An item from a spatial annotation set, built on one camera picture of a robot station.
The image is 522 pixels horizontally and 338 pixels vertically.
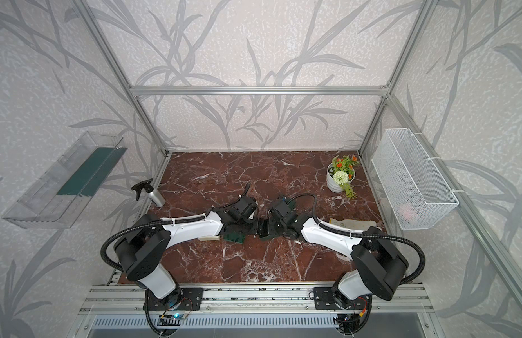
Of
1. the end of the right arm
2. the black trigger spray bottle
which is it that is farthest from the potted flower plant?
the black trigger spray bottle

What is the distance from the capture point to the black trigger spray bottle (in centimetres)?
87

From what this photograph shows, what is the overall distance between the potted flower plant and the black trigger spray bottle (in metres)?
0.81

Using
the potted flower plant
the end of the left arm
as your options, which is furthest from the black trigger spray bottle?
the potted flower plant

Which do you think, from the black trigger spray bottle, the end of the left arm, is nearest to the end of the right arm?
the end of the left arm

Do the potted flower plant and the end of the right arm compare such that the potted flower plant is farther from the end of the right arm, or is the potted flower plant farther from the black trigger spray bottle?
the black trigger spray bottle

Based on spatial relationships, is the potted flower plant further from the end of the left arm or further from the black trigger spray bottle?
the black trigger spray bottle

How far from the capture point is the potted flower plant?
0.92 meters

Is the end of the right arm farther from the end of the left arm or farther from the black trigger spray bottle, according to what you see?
the black trigger spray bottle
